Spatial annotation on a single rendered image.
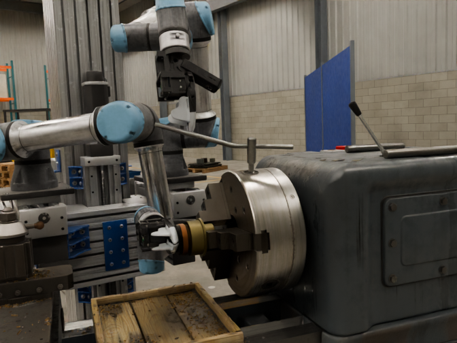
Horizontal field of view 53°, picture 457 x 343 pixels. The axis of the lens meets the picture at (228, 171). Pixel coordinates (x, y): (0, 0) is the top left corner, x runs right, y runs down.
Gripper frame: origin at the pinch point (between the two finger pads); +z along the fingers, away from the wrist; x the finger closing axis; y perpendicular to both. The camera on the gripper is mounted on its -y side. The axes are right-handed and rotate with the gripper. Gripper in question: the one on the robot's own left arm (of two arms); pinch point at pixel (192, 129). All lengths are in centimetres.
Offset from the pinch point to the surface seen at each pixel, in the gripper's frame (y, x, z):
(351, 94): -318, -363, -142
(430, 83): -814, -721, -300
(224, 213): -7.0, -4.3, 20.8
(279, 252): -13.8, 9.9, 32.0
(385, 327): -38, 10, 52
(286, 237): -15.7, 10.8, 28.9
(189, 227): 3.2, -1.7, 23.6
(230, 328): -2.5, 2.8, 47.2
